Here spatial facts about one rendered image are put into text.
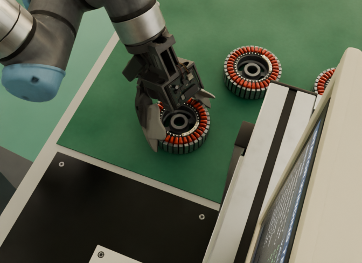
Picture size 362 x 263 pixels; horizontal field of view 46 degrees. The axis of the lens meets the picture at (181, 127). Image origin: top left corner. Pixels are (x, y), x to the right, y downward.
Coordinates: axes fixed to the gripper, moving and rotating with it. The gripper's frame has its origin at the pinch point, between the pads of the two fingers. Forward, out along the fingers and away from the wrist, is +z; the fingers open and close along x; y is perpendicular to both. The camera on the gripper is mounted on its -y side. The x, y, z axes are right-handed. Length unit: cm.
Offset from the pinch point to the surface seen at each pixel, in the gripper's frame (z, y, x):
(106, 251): 2.8, 8.9, -24.3
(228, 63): -3.7, -1.4, 15.7
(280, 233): -29, 49, -20
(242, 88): -0.6, 3.4, 13.4
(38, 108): 27, -105, -5
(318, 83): 3.9, 11.7, 24.5
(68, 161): -4.8, -6.6, -19.4
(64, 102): 29, -101, 4
